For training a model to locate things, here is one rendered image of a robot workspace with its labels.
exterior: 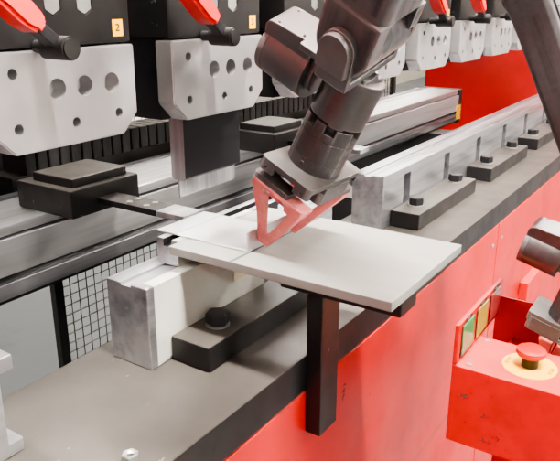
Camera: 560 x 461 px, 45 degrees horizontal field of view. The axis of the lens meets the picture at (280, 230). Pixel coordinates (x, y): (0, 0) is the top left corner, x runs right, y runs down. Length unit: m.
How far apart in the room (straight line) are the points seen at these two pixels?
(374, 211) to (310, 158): 0.53
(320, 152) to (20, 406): 0.38
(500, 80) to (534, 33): 1.96
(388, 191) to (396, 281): 0.54
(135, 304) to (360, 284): 0.24
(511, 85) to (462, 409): 2.01
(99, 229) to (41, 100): 0.46
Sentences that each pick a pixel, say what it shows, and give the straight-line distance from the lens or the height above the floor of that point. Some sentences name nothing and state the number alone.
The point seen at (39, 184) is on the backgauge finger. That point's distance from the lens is 0.95.
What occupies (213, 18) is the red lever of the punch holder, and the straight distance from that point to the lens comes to 0.67.
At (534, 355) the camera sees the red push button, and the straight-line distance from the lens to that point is 0.98.
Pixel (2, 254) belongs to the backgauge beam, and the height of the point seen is 0.95.
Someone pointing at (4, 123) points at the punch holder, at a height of 1.16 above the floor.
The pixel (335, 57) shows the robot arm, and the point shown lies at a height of 1.21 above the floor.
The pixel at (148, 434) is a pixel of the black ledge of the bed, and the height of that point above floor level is 0.88.
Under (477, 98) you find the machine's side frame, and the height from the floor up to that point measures 0.88.
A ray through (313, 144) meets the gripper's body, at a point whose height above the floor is 1.12.
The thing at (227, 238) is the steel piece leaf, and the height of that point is 1.00.
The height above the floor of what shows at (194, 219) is 1.00.
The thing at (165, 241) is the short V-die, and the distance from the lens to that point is 0.78.
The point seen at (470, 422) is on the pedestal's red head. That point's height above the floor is 0.70.
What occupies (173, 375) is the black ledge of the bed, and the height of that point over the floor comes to 0.88.
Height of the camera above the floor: 1.25
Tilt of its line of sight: 19 degrees down
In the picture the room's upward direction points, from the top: straight up
